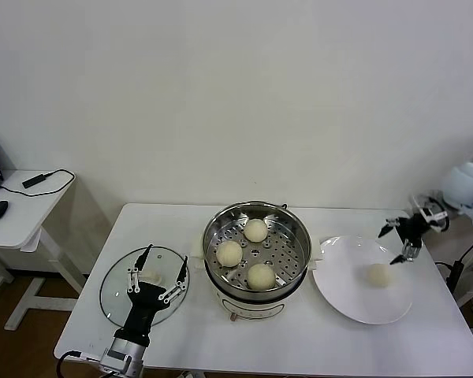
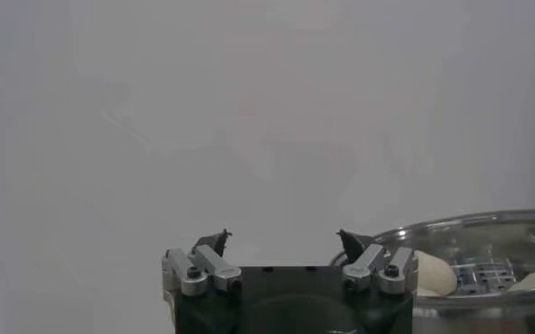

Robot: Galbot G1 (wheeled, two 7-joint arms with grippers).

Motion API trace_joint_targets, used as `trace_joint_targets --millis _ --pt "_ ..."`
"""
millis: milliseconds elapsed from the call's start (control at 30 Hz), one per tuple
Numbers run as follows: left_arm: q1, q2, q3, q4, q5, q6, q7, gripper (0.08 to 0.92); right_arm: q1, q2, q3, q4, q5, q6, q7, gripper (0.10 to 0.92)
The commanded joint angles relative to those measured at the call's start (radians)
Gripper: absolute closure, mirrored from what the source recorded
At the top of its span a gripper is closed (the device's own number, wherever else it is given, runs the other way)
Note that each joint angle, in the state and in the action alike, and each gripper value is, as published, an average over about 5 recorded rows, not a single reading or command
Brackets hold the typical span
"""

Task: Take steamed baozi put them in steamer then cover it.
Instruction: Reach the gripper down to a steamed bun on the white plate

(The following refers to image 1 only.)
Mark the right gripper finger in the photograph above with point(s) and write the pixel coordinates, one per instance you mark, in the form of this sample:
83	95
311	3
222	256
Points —
410	249
392	223

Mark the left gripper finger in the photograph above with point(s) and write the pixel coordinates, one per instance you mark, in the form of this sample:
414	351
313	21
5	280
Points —
183	269
145	258

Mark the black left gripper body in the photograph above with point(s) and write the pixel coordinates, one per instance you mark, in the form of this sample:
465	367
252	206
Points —
142	309

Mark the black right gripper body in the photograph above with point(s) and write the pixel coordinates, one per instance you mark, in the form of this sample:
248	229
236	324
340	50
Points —
414	226

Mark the round glass pot lid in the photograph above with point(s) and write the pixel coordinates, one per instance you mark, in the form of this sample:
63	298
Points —
114	283

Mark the white steamed baozi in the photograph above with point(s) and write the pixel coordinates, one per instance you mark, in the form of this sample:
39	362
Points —
255	230
378	275
261	276
229	253

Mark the steel perforated steamer basket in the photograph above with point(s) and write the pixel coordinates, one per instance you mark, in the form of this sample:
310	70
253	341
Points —
295	260

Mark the black power adapter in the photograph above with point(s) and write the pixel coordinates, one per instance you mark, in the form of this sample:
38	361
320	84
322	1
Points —
455	273

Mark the white oval plate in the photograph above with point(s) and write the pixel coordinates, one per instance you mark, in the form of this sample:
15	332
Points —
347	291

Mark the white side desk with laptop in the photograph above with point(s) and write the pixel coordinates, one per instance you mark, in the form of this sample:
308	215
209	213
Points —
19	224

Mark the black usb dongle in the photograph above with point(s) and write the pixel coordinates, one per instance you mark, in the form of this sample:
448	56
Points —
36	180

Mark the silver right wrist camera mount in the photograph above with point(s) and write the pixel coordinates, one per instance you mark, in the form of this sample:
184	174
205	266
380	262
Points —
433	214

